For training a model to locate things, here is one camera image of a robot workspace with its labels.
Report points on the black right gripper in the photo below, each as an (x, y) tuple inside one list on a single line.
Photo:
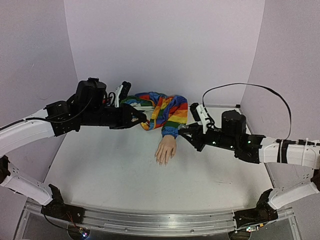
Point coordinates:
[(200, 139)]

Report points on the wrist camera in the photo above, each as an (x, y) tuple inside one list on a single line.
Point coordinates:
[(201, 116), (121, 93)]

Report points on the mannequin hand with nails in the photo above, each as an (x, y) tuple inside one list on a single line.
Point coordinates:
[(166, 150)]

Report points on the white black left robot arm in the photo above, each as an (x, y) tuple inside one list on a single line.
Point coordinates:
[(89, 106)]

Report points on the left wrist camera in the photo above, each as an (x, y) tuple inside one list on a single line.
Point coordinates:
[(121, 93)]

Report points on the rainbow striped jacket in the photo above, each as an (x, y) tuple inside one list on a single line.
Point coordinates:
[(170, 113)]

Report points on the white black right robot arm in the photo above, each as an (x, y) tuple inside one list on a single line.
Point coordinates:
[(256, 149)]

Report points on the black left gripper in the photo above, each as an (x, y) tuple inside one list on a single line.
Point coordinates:
[(128, 111)]

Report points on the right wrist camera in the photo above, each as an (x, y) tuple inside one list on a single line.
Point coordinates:
[(201, 116)]

